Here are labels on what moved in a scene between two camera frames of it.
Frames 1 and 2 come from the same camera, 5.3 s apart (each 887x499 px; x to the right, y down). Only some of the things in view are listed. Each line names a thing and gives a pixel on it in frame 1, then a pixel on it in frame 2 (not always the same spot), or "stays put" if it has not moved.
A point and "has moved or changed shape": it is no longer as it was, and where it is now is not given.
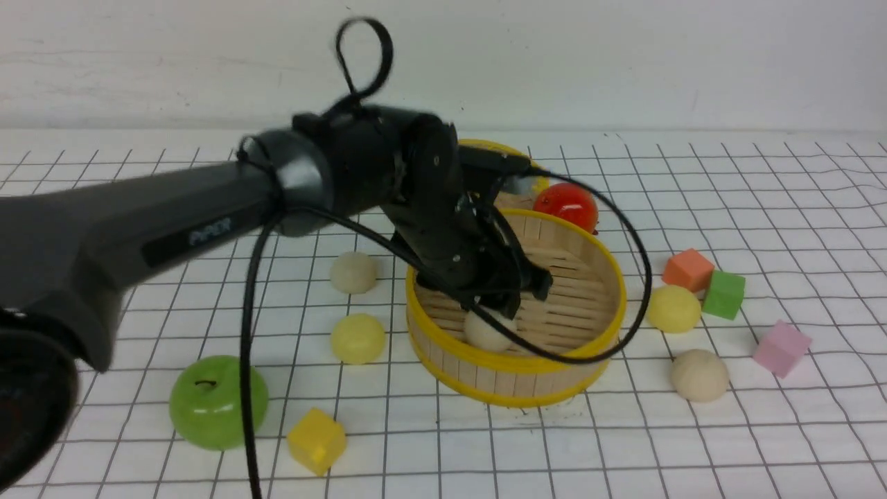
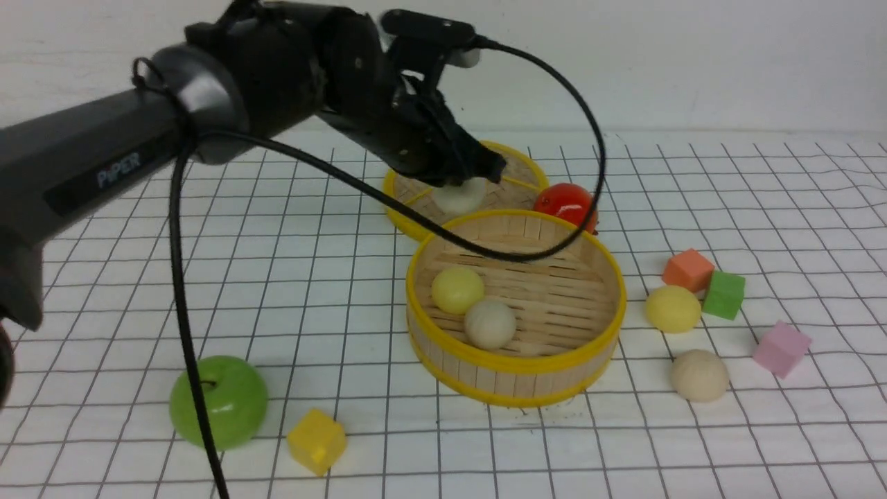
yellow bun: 673,309 stays put
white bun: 699,375 stays put
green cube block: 725,294 stays put
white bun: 353,272 has moved or changed shape
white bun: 481,332 stays put
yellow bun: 357,338 has moved or changed shape
